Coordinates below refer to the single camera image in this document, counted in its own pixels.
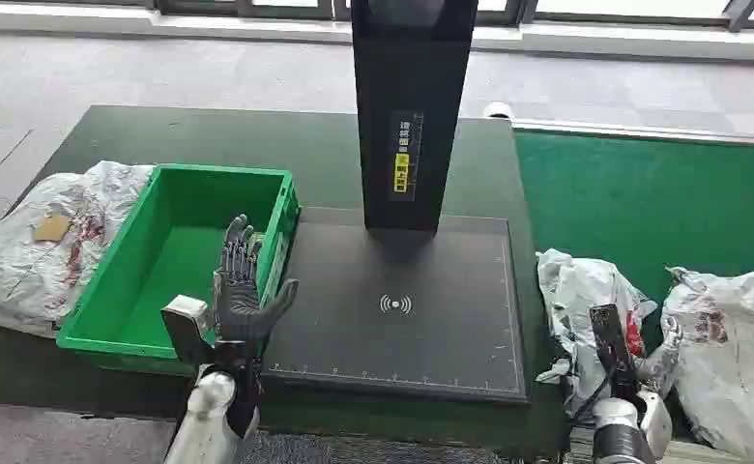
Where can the green plastic crate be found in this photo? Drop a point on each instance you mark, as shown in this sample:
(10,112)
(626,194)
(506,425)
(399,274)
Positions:
(172,256)

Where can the dark window frame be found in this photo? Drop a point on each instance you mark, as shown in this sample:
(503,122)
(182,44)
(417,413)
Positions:
(543,9)

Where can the black scanner base plate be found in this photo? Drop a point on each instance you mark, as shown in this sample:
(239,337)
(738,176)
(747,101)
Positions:
(396,320)

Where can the green conveyor belt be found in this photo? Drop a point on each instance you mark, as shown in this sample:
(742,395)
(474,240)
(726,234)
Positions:
(639,198)

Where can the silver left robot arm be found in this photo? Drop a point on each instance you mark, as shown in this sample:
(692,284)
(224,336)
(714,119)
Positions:
(207,416)

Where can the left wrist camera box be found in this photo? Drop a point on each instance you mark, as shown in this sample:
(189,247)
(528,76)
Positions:
(185,326)

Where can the black yellow column label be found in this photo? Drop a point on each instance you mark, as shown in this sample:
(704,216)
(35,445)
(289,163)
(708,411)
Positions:
(406,157)

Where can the black scanner column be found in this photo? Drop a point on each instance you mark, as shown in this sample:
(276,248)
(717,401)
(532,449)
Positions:
(409,83)

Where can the grey floor mat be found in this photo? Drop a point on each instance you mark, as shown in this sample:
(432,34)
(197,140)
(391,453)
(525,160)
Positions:
(364,449)

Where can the white parcel bag dark print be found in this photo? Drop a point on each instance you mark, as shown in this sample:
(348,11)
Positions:
(729,358)

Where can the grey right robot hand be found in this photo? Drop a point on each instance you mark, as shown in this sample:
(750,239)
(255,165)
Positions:
(662,365)

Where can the white parcel bag brown patch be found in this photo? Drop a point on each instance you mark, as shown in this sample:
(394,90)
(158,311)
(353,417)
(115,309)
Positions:
(25,256)

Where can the white round fixture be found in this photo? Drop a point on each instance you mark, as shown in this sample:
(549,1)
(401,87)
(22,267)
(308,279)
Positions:
(497,110)

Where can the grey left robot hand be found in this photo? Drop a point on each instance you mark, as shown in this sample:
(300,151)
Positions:
(239,307)

